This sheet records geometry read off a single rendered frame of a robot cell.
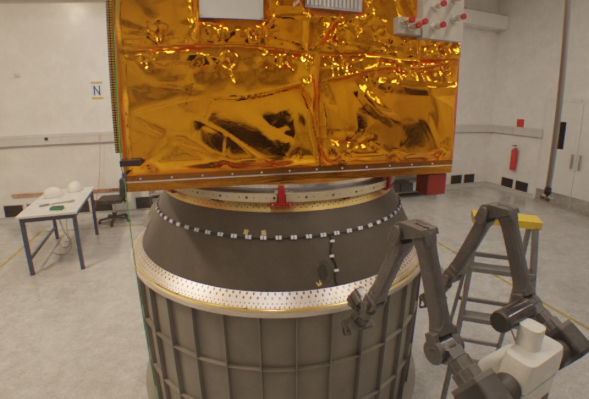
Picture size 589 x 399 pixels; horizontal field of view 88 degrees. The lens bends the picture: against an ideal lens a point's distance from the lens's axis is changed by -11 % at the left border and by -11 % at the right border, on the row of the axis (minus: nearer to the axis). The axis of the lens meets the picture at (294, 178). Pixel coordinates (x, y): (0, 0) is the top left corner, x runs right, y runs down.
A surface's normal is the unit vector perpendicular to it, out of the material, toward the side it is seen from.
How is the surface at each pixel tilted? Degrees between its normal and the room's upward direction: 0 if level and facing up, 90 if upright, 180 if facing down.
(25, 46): 90
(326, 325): 90
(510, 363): 63
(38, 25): 90
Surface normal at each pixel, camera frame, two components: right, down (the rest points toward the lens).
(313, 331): 0.22, 0.21
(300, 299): 0.09, -0.57
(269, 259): -0.02, -0.27
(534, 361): 0.00, -0.98
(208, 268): -0.30, -0.28
